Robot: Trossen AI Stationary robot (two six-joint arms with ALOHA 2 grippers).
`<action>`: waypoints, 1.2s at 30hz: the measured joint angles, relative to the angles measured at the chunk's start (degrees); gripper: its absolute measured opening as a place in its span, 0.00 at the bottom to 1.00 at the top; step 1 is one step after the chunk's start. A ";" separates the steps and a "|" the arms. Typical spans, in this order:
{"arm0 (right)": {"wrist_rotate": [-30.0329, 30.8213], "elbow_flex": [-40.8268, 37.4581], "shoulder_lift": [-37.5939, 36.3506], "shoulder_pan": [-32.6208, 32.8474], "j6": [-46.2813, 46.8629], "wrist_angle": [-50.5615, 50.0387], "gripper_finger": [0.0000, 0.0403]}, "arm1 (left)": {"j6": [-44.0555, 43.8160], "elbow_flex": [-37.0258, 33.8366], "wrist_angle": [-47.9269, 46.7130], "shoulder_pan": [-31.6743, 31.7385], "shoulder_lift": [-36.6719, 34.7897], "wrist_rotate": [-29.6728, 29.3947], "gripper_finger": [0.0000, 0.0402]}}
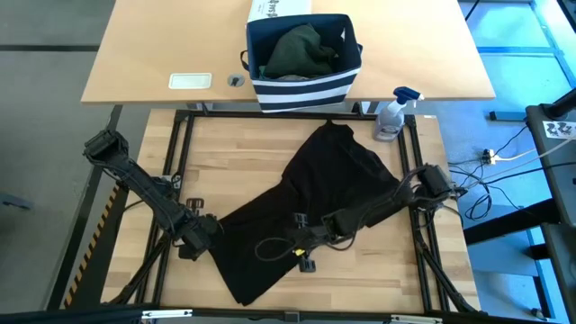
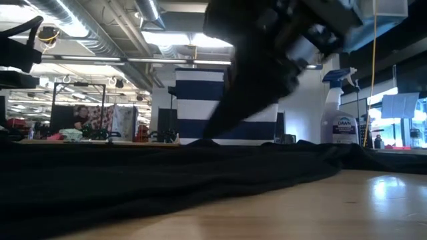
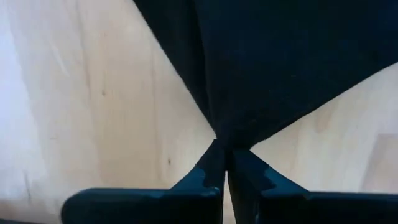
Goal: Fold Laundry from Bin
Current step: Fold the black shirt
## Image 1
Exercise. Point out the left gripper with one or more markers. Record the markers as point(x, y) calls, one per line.
point(198, 238)

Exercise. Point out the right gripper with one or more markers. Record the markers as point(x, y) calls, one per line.
point(310, 236)

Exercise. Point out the black garment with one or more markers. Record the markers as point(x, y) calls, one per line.
point(324, 180)

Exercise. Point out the dark green garment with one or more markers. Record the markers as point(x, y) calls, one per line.
point(297, 54)

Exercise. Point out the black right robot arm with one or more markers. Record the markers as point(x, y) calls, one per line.
point(387, 207)

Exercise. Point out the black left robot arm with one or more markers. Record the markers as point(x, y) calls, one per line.
point(135, 184)

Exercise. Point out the navy white striped fabric bin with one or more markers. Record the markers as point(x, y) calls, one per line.
point(306, 90)

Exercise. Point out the yellow black hazard tape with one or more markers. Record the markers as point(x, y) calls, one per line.
point(88, 252)

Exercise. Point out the clear spray bottle blue trigger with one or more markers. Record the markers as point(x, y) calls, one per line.
point(389, 121)

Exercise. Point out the white rectangular desk plate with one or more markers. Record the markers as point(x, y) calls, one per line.
point(190, 81)

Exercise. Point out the grey floor object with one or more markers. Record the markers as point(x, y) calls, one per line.
point(15, 201)

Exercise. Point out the light wooden desk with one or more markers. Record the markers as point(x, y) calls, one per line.
point(157, 45)

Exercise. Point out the white power strip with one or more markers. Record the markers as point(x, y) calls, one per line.
point(494, 158)

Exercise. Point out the white cardboard box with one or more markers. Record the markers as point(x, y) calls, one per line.
point(279, 9)

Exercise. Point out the black equipment cart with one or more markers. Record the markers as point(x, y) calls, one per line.
point(562, 189)

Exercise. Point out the white label with black marks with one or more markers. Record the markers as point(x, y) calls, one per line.
point(558, 129)

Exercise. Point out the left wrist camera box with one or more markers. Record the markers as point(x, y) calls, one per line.
point(195, 204)

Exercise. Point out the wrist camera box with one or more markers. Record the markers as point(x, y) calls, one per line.
point(307, 264)
point(195, 204)

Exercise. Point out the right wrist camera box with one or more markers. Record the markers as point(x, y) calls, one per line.
point(307, 264)

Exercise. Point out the black metal table frame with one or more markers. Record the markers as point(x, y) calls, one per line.
point(270, 114)

